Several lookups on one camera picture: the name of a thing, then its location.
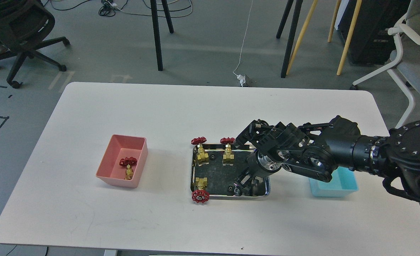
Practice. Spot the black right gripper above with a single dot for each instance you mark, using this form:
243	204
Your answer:
258	165

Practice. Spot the brass valve red handwheel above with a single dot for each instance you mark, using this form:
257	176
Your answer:
128	163

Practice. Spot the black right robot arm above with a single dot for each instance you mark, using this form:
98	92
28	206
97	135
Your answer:
316	150

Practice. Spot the small black gear bottom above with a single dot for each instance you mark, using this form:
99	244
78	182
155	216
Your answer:
230	188

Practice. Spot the brass valve top middle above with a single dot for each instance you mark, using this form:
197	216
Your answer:
228	156

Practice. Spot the brass valve bottom left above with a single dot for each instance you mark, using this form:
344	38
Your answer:
200	195

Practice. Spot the brass valve top left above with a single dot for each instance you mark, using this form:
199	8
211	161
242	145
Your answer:
202	156

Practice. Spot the blue plastic box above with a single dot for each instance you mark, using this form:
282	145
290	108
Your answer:
342	184

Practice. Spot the pink plastic box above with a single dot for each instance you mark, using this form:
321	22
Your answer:
120	147

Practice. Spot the stainless steel tray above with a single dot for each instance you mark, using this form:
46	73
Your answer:
220	177

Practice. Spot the black cabinet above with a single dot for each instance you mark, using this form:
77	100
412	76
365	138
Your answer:
370	43

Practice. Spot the black tripod legs right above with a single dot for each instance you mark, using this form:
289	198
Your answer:
292	32

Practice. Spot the black tripod legs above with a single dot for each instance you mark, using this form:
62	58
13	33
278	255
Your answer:
154	14
292	32

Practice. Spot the black tripod legs left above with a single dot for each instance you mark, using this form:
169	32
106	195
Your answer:
154	14

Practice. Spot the white grey office chair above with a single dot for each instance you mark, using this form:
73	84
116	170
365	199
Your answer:
405	58

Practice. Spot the wooden easel legs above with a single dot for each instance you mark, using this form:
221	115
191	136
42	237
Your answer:
347	41

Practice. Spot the black office chair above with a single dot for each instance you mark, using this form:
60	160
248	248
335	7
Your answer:
24	25

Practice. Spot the white power adapter with cable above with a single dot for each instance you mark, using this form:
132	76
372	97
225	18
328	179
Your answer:
242	78

